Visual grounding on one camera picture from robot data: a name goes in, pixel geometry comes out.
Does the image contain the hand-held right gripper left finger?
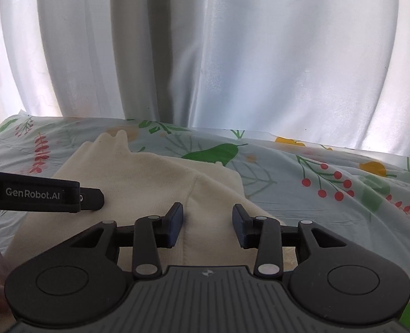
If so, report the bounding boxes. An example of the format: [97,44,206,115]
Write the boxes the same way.
[69,202,185,279]

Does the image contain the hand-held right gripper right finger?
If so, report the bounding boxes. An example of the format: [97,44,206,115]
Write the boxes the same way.
[232,203,349,279]

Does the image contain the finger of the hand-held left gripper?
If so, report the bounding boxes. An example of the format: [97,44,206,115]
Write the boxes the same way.
[79,187,105,212]

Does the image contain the cream knit sweater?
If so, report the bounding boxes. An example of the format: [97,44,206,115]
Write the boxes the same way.
[4,130,296,275]

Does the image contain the floral printed bed sheet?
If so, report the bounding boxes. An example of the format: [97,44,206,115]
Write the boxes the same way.
[0,113,410,333]

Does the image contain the white curtain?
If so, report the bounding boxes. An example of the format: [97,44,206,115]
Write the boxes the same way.
[0,0,410,164]

